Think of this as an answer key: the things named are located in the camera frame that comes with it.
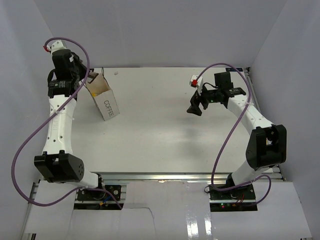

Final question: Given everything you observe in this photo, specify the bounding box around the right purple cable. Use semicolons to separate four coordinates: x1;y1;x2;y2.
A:
196;62;273;207

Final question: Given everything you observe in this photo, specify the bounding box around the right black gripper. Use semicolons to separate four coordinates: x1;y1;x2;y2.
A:
187;82;222;116

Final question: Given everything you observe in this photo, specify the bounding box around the white coffee paper bag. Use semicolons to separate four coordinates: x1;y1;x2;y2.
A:
86;68;120;121

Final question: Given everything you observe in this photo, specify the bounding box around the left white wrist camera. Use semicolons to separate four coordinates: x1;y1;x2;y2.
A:
43;39;66;54

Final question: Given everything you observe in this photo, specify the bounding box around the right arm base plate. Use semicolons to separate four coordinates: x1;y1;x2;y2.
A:
204;184;258;213

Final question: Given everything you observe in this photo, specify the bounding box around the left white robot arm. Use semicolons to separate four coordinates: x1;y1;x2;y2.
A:
34;47;106;200

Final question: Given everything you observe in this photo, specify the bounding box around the aluminium table frame rail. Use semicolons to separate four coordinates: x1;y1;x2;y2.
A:
44;172;285;182

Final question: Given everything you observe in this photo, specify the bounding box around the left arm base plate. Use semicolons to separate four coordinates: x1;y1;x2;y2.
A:
76;185;122;203

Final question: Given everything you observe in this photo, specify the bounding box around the brown torn snack wrapper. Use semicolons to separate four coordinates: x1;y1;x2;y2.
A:
86;71;99;84

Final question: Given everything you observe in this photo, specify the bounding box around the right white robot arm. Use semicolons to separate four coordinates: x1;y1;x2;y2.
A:
187;71;287;200

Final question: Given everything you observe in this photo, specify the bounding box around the blue label right corner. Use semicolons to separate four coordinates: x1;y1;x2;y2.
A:
225;67;244;72

